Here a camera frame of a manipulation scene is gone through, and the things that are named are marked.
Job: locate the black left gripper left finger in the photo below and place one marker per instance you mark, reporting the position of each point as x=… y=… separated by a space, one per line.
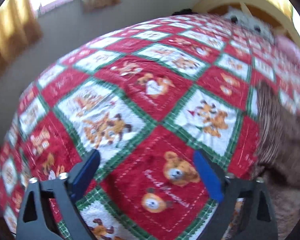
x=35 y=219

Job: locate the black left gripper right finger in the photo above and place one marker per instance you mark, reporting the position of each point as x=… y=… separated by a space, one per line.
x=258 y=216

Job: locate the brown knitted sweater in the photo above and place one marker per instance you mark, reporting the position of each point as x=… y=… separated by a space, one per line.
x=278 y=159

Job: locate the red patchwork teddy bedspread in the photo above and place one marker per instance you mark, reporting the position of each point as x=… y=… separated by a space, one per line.
x=146 y=96

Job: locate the pink pillow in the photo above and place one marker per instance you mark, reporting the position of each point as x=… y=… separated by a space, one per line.
x=289 y=48

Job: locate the side window left curtain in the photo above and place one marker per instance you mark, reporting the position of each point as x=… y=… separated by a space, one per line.
x=19 y=29

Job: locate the grey patterned pillow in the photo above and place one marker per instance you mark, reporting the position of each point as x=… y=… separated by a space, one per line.
x=250 y=23

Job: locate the black item beside bed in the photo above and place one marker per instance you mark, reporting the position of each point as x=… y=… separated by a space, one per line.
x=187 y=11

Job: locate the cream arched wooden headboard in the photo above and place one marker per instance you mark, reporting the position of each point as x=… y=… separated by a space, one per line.
x=261 y=9

